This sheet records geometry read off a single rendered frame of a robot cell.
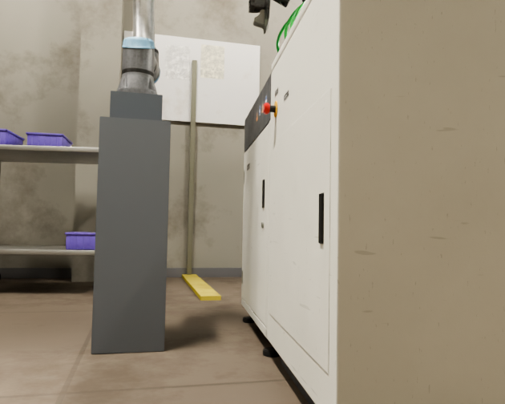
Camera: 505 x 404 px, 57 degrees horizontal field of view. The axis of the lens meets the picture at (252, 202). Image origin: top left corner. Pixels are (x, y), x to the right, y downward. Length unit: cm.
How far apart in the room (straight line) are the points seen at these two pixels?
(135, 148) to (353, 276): 102
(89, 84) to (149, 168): 235
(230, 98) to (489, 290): 351
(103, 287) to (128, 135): 52
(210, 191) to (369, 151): 329
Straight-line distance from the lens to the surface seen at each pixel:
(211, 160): 414
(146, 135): 168
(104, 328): 169
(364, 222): 87
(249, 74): 436
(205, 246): 409
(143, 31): 202
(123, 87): 178
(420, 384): 96
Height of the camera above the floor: 43
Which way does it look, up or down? 3 degrees up
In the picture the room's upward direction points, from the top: 1 degrees clockwise
